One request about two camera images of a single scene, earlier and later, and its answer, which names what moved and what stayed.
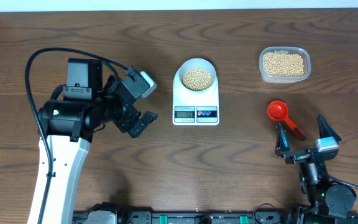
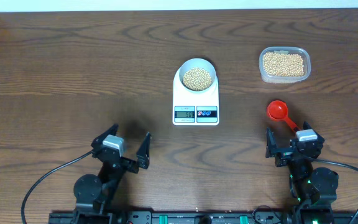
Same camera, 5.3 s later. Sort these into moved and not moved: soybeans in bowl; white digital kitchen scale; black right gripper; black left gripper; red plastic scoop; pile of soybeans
Moved: black right gripper; black left gripper
Not moved: white digital kitchen scale; soybeans in bowl; red plastic scoop; pile of soybeans
